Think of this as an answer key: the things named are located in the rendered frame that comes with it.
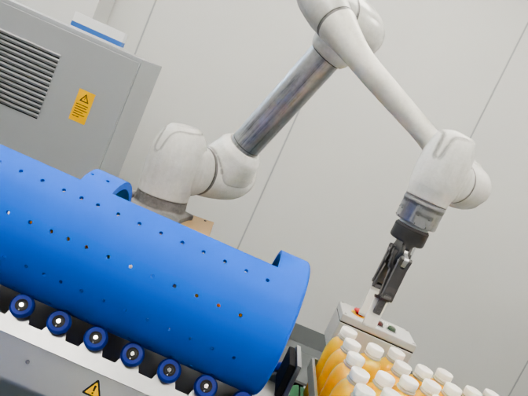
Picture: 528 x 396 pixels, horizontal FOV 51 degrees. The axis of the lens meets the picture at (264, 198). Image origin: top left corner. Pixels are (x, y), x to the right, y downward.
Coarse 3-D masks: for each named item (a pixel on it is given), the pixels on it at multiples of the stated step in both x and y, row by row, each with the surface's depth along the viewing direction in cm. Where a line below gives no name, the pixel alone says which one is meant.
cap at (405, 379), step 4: (404, 376) 114; (408, 376) 116; (400, 380) 114; (404, 380) 113; (408, 380) 113; (412, 380) 115; (400, 384) 114; (404, 384) 113; (408, 384) 113; (412, 384) 113; (416, 384) 113; (404, 388) 113; (408, 388) 113; (412, 388) 113; (416, 388) 113; (412, 392) 113
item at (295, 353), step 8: (288, 352) 114; (296, 352) 114; (288, 360) 110; (296, 360) 110; (280, 368) 115; (288, 368) 108; (296, 368) 108; (280, 376) 111; (288, 376) 109; (296, 376) 108; (280, 384) 109; (288, 384) 108; (280, 392) 109; (288, 392) 108
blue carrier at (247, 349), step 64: (0, 192) 98; (64, 192) 100; (128, 192) 116; (0, 256) 98; (64, 256) 97; (128, 256) 98; (192, 256) 99; (128, 320) 99; (192, 320) 98; (256, 320) 98; (256, 384) 101
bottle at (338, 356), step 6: (342, 348) 121; (336, 354) 121; (342, 354) 120; (330, 360) 121; (336, 360) 120; (342, 360) 119; (324, 366) 122; (330, 366) 120; (324, 372) 121; (318, 378) 123; (324, 378) 121; (318, 384) 122; (318, 390) 121
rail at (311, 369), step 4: (312, 360) 132; (312, 364) 130; (308, 368) 132; (312, 368) 128; (308, 372) 130; (312, 372) 126; (308, 376) 128; (312, 376) 125; (316, 376) 124; (308, 380) 127; (312, 380) 123; (316, 380) 122; (308, 384) 125; (312, 384) 121; (316, 384) 120; (308, 388) 123; (312, 388) 120; (316, 388) 118; (312, 392) 118; (316, 392) 117
